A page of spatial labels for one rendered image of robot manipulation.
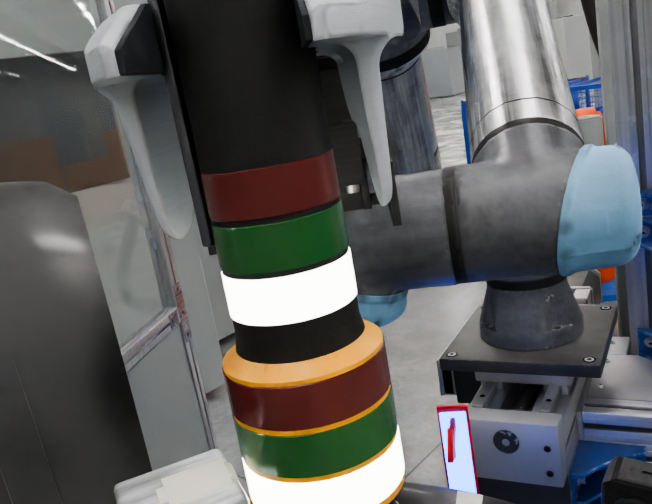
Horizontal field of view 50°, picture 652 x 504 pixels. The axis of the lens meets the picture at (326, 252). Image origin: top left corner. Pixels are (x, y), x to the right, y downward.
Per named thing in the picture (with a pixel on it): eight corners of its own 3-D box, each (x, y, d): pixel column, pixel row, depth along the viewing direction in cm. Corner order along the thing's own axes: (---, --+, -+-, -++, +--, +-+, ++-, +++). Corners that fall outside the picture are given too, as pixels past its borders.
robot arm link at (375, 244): (460, 330, 42) (436, 151, 40) (284, 345, 45) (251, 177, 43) (463, 289, 50) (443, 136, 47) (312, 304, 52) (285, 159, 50)
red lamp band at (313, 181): (228, 230, 16) (217, 176, 15) (196, 213, 19) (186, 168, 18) (363, 197, 17) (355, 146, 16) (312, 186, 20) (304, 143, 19)
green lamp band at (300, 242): (240, 285, 16) (229, 234, 16) (206, 260, 19) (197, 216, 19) (371, 249, 17) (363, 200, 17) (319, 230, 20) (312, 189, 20)
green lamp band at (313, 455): (269, 501, 16) (259, 456, 16) (223, 428, 20) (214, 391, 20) (428, 439, 18) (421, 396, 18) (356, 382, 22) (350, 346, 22)
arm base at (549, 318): (494, 311, 116) (487, 254, 114) (590, 312, 109) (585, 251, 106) (468, 349, 103) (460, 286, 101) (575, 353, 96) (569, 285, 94)
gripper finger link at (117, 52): (174, 282, 15) (281, 199, 24) (107, -6, 14) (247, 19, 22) (47, 296, 16) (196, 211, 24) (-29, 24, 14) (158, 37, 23)
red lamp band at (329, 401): (258, 453, 16) (248, 405, 16) (214, 388, 20) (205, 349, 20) (421, 393, 18) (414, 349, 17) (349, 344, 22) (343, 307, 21)
